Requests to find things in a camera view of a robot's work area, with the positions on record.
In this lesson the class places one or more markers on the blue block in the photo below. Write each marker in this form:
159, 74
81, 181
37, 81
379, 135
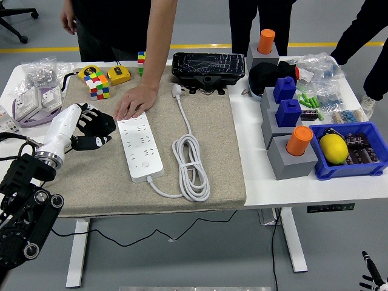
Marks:
288, 113
285, 91

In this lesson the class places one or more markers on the clear bag of blue resistors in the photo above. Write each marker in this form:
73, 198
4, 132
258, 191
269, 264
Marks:
324, 68
330, 98

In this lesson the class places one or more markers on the grey block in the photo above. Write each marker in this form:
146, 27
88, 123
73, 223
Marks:
271, 59
291, 169
269, 127
266, 98

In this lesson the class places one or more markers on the purple tray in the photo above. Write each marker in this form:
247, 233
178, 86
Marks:
36, 122

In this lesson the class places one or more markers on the black metal clip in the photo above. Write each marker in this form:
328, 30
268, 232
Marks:
332, 132

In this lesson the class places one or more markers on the round yellow tape measure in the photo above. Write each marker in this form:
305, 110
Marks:
88, 71

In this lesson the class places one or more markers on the black table control panel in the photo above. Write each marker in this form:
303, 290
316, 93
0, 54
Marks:
330, 208

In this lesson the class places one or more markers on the green battery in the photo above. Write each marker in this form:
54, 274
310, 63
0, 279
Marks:
320, 115
299, 98
312, 102
316, 101
305, 97

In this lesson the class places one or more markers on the blue plastic bin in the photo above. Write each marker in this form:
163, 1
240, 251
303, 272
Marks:
348, 171

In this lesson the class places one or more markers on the black office chair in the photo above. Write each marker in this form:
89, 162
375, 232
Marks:
12, 18

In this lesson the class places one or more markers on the clear bag of metal nuts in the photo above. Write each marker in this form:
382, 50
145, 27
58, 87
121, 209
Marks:
39, 72

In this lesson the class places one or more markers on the white power strip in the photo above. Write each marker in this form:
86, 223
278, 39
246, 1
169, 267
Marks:
142, 151

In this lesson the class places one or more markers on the multicolour puzzle cube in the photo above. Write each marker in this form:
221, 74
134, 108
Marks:
97, 88
141, 63

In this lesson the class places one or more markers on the small metal clip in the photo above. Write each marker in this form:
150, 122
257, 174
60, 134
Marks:
245, 92

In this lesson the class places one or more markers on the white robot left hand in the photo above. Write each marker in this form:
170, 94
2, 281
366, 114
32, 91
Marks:
63, 127

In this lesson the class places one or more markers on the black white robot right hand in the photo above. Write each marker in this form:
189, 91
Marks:
373, 272

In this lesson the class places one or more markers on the white table leg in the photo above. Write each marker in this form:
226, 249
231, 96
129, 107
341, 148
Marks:
77, 257
294, 242

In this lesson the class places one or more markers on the clear bag of taped resistors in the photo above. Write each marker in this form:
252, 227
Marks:
348, 116

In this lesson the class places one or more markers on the person's left forearm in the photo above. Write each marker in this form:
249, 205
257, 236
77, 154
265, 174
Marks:
157, 45

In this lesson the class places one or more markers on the grey box under table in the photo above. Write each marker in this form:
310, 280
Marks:
266, 218

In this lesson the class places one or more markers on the person's right hand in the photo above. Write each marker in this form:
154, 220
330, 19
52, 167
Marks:
69, 19

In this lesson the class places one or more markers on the yellow lemon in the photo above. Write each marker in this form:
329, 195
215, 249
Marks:
333, 150

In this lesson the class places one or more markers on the black wrapped device box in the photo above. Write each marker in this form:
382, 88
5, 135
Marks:
206, 65

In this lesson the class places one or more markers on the black cloth bundle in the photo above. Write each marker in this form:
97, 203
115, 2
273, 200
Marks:
263, 72

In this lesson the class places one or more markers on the grey-brown mat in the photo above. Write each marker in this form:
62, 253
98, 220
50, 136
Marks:
91, 188

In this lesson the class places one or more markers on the person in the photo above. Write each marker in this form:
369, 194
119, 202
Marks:
369, 45
242, 24
106, 24

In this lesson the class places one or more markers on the black plug adapter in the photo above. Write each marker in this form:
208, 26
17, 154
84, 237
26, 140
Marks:
106, 124

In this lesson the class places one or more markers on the orange cylinder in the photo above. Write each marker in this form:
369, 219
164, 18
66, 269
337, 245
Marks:
298, 141
266, 41

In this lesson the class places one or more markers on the white switch box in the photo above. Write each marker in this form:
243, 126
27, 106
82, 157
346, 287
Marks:
51, 97
28, 103

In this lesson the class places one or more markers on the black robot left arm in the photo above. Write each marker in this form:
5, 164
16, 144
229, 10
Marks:
27, 218

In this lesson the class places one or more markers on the square yellow tape measure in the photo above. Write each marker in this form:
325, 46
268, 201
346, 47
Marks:
118, 75

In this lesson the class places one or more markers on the white circuit breaker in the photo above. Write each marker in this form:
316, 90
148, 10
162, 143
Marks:
7, 121

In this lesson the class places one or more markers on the person's left hand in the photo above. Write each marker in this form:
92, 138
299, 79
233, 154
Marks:
136, 101

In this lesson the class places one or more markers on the white label card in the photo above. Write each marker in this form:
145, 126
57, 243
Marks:
306, 75

